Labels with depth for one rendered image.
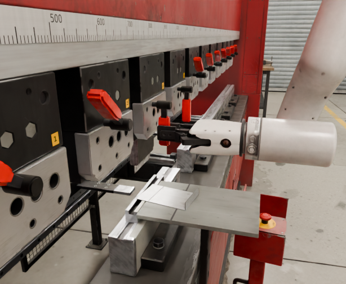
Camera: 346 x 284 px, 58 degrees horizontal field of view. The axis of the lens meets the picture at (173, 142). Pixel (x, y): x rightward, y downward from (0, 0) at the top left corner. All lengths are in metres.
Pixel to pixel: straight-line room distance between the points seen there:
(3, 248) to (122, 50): 0.33
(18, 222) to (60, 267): 1.89
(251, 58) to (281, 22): 5.57
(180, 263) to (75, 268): 1.46
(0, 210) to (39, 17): 0.19
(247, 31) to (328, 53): 2.22
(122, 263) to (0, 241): 0.44
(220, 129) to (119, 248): 0.33
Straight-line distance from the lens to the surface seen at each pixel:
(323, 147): 0.60
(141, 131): 0.62
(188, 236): 0.86
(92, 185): 0.85
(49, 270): 2.23
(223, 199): 0.78
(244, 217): 0.72
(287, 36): 8.36
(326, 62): 0.61
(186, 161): 1.20
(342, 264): 2.39
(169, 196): 0.78
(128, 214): 0.74
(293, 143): 0.60
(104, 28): 0.48
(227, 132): 0.59
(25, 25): 0.35
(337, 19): 0.63
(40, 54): 0.36
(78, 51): 0.42
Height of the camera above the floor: 1.38
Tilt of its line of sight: 19 degrees down
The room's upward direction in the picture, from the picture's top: straight up
